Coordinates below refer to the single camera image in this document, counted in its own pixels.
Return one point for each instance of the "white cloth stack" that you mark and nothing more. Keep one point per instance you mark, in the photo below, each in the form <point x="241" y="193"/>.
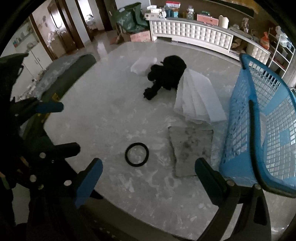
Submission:
<point x="197" y="100"/>

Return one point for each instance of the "green plastic bag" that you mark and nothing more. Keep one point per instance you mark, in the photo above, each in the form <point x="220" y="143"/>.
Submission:
<point x="131" y="18"/>

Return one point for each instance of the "cardboard box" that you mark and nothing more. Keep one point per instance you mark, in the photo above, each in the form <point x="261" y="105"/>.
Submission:
<point x="143" y="36"/>

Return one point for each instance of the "cream ceramic jar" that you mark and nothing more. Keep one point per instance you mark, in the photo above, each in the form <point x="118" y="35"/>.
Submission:
<point x="223" y="22"/>

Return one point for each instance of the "grey stained rag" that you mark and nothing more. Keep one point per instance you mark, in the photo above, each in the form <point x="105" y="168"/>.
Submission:
<point x="190" y="144"/>

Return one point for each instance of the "white metal shelf rack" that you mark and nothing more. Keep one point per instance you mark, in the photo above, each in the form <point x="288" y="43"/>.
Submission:
<point x="281" y="51"/>

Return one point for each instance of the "pink drawer box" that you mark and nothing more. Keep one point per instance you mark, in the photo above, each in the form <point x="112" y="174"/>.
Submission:
<point x="207" y="19"/>

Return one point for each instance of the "blue plastic laundry basket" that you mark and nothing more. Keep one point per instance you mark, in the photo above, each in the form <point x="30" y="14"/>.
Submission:
<point x="260" y="141"/>

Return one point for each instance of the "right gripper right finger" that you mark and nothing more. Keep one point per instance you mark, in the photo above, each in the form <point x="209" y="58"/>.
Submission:
<point x="214" y="184"/>

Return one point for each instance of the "orange bag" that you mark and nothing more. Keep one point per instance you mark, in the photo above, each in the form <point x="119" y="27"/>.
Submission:
<point x="264" y="41"/>

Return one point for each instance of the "grey upholstered chair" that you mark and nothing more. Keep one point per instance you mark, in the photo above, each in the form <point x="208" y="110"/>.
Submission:
<point x="61" y="75"/>

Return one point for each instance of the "white tufted tv cabinet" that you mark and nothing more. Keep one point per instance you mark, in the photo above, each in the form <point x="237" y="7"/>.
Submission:
<point x="206" y="36"/>

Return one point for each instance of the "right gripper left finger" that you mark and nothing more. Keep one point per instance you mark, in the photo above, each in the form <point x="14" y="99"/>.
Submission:
<point x="87" y="181"/>

